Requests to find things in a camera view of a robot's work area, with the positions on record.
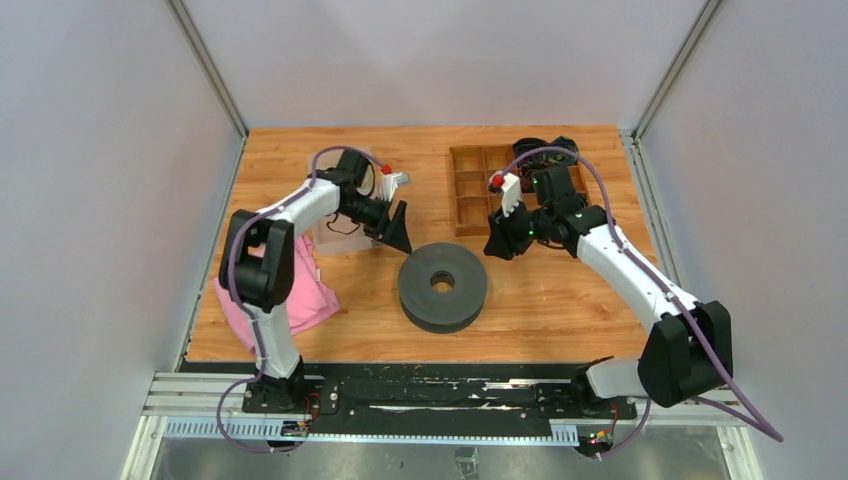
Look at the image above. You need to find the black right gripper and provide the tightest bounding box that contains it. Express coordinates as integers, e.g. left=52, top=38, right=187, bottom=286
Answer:
left=483, top=197, right=552, bottom=261

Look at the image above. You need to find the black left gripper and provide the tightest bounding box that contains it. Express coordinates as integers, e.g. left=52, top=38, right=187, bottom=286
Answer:
left=340, top=195, right=413, bottom=254

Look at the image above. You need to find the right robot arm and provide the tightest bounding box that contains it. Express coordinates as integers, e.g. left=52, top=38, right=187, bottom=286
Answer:
left=484, top=165, right=733, bottom=417

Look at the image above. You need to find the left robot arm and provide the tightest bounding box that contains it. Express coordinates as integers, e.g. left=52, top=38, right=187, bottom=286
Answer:
left=218, top=146, right=412, bottom=413

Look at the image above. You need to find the wooden compartment tray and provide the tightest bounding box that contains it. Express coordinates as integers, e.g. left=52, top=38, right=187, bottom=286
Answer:
left=448, top=144, right=589, bottom=237

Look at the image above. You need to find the clear plastic box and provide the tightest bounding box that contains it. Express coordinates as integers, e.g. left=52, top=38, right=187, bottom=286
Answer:
left=308, top=150, right=381, bottom=256

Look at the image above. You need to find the dark blue rolled tie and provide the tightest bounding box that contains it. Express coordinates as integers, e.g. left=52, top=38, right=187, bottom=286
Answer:
left=512, top=137, right=549, bottom=162

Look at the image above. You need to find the pink folded cloth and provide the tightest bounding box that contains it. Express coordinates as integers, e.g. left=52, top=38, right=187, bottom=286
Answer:
left=213, top=235, right=340, bottom=354

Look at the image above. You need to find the green yellow rolled tie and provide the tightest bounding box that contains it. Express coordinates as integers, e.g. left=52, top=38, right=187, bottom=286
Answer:
left=548, top=136, right=580, bottom=166

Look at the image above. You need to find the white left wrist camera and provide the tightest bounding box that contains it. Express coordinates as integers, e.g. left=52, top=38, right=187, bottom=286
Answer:
left=376, top=164, right=410, bottom=202

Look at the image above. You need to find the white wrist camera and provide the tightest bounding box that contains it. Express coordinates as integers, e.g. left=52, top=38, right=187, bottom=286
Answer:
left=376, top=164, right=410, bottom=202
left=489, top=170, right=522, bottom=218

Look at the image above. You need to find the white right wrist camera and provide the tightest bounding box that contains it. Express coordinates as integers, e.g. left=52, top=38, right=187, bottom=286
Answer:
left=489, top=170, right=522, bottom=218

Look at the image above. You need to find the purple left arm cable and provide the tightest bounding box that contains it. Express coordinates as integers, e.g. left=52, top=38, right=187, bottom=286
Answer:
left=216, top=145, right=389, bottom=455

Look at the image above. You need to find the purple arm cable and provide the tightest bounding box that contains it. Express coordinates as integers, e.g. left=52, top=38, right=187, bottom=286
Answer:
left=216, top=145, right=389, bottom=455
left=500, top=146, right=785, bottom=458

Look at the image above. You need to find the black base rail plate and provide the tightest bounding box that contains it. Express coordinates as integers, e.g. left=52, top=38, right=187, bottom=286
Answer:
left=222, top=363, right=637, bottom=448

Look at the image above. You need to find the aluminium frame post right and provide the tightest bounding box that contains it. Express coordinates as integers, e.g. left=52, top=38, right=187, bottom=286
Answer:
left=619, top=0, right=724, bottom=282

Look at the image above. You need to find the aluminium frame post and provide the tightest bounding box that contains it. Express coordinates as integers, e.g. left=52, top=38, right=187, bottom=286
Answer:
left=164, top=0, right=249, bottom=142
left=619, top=0, right=724, bottom=282

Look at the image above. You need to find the aluminium frame post left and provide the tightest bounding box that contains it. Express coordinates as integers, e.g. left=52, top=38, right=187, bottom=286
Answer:
left=164, top=0, right=249, bottom=142

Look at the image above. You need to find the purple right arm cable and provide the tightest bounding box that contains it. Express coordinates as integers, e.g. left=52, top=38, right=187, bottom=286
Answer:
left=500, top=146, right=785, bottom=458

